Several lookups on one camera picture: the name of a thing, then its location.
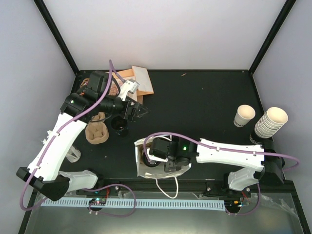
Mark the rubber bands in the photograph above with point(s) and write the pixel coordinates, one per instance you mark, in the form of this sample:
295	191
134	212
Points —
84	83

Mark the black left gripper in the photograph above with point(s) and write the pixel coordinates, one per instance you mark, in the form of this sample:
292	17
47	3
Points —
133	116

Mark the light blue paper bag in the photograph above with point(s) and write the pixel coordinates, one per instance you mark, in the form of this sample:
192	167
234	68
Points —
153	169

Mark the black lid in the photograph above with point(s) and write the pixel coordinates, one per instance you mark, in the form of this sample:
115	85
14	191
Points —
151	163

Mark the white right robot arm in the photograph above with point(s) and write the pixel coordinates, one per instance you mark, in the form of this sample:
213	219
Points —
258	163

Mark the stack of white paper cups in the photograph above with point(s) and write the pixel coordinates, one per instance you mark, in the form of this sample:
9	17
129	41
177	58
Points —
268	125

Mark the light blue cable duct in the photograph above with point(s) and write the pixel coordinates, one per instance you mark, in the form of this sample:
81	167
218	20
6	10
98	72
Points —
183	204

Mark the brown pulp cup carrier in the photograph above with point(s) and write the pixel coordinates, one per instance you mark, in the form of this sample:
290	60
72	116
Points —
96	131

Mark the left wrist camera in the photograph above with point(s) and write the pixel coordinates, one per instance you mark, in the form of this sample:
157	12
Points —
129	90

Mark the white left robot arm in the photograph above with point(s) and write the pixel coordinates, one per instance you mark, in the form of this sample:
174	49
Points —
104	92

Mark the illustrated greeting card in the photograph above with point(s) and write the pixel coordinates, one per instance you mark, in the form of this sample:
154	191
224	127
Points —
114	90

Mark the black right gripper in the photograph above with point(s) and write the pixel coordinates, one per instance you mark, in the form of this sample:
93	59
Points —
171	167

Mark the white plastic cutlery pile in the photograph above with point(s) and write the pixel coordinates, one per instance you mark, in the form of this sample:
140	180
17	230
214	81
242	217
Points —
73	154

